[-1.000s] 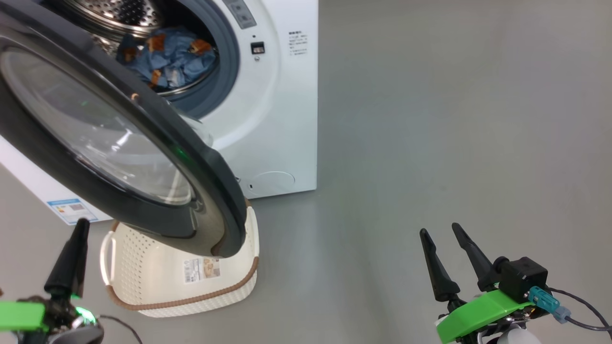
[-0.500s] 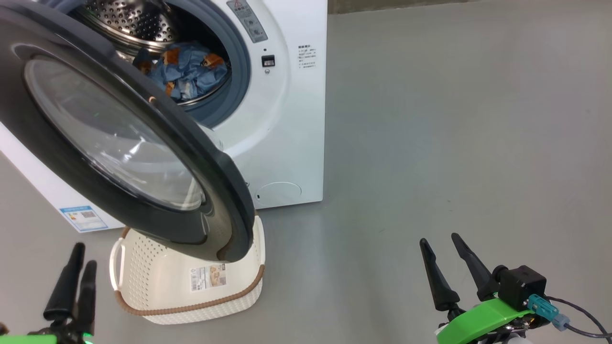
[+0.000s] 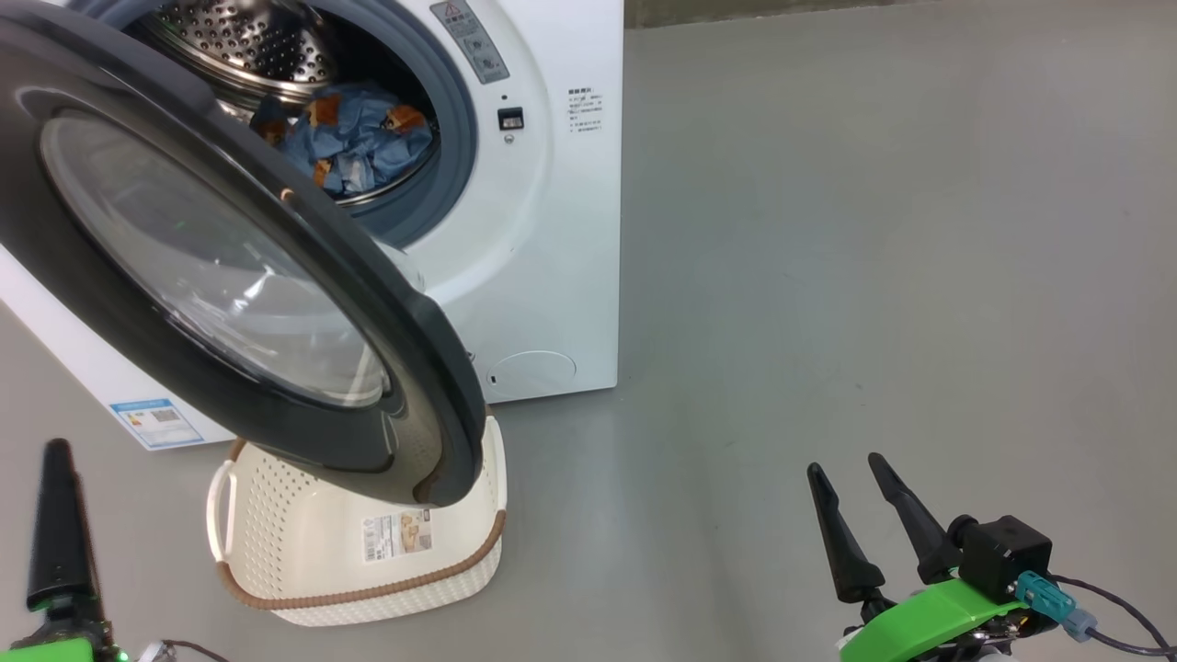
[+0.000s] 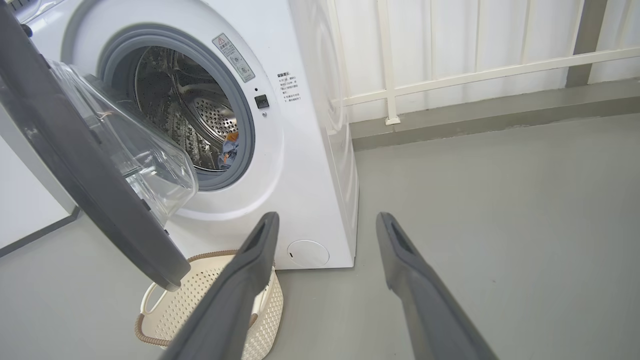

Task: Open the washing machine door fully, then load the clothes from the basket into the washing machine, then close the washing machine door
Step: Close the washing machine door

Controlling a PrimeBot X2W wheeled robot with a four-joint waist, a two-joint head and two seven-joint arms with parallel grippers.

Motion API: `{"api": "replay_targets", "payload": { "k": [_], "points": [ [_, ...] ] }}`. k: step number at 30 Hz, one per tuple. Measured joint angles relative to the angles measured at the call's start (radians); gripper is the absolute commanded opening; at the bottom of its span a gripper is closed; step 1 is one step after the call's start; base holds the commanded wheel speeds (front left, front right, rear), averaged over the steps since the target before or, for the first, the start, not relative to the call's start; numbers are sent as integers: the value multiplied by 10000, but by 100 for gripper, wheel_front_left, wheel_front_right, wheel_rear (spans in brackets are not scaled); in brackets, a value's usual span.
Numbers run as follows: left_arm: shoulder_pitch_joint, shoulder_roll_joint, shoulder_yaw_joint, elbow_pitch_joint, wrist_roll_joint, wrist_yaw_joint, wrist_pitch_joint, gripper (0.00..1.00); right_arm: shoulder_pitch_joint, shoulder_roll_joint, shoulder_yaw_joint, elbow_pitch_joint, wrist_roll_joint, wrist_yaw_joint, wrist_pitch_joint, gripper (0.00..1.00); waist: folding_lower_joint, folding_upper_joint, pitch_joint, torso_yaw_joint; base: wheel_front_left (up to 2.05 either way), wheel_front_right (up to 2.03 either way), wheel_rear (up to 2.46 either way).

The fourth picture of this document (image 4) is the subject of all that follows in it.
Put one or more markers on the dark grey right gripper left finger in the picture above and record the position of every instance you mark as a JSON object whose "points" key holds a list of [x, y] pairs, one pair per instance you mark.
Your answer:
{"points": [[230, 305]]}

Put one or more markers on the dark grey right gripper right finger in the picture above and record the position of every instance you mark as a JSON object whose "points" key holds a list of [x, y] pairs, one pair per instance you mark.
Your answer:
{"points": [[430, 310]]}

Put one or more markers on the white metal railing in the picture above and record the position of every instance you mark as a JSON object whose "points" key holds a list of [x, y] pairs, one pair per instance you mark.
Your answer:
{"points": [[390, 60]]}

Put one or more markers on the grey warning sticker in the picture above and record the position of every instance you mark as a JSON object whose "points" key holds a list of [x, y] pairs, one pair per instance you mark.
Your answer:
{"points": [[234, 57]]}

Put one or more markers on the blue cartoon print garment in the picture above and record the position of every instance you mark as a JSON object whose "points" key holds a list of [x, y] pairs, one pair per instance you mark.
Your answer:
{"points": [[229, 152]]}

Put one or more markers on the round dark washing machine door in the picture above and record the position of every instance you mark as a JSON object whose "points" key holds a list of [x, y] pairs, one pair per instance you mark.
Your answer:
{"points": [[75, 165]]}

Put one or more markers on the white front-load washing machine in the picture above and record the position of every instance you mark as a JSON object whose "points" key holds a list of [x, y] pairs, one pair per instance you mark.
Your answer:
{"points": [[300, 175]]}

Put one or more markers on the cream perforated laundry basket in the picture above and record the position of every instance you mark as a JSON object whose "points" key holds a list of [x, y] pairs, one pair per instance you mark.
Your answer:
{"points": [[200, 285]]}

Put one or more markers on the round drain filter cover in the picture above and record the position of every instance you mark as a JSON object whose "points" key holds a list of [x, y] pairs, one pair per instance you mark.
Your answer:
{"points": [[308, 253]]}

